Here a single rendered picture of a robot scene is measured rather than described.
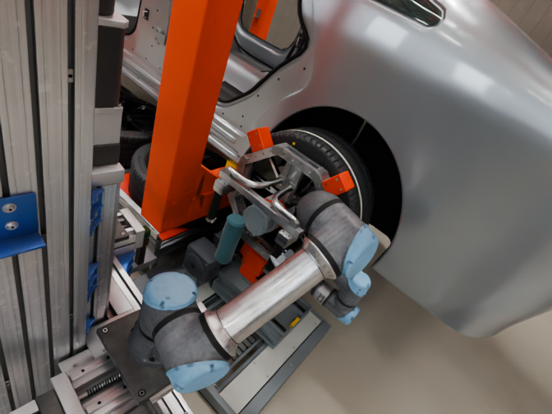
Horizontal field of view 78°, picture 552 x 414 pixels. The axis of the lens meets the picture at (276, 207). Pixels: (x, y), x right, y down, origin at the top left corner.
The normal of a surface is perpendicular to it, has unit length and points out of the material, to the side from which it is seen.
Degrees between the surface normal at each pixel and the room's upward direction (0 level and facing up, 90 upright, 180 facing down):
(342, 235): 46
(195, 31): 90
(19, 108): 90
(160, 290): 7
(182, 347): 39
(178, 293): 7
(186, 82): 90
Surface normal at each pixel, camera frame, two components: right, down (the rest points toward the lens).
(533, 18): -0.67, 0.22
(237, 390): 0.33, -0.76
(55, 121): 0.66, 0.61
